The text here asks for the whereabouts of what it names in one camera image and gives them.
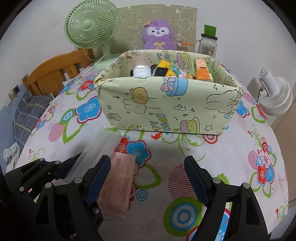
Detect green orange tissue pack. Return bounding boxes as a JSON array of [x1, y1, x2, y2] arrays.
[[194, 58, 213, 82]]

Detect yellow cartoon tissue pack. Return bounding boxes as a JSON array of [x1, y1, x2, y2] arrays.
[[153, 60, 195, 79]]

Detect crumpled white cloth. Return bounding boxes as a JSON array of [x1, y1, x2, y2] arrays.
[[3, 143, 21, 173]]

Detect pink wet wipes pack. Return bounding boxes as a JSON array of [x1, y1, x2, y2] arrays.
[[97, 152, 136, 219]]

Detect floral tablecloth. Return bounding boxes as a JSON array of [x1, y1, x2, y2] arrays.
[[18, 69, 288, 240]]

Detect clear plastic bag roll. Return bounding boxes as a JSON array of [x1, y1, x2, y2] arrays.
[[53, 127, 121, 186]]

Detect grey plaid pillow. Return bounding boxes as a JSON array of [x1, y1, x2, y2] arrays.
[[13, 91, 53, 150]]

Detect orange wooden chair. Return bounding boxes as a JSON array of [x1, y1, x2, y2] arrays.
[[22, 49, 94, 97]]

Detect white small fan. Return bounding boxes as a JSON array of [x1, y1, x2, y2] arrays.
[[258, 68, 293, 116]]

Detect cartoon print fabric storage box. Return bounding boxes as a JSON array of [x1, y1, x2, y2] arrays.
[[94, 50, 243, 135]]

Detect glass mug with green lid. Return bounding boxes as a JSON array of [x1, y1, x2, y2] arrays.
[[194, 25, 218, 58]]

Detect cotton swab jar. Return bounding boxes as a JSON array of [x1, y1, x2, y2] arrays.
[[177, 41, 194, 52]]

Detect green desk fan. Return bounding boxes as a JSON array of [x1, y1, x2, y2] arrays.
[[64, 1, 119, 69]]

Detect purple plush bunny toy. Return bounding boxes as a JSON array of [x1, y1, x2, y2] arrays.
[[142, 20, 177, 50]]

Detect white fan power cable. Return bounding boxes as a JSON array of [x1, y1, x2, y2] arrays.
[[62, 49, 110, 85]]

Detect beige cartoon wall mat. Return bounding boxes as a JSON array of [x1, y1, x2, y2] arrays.
[[110, 4, 197, 54]]

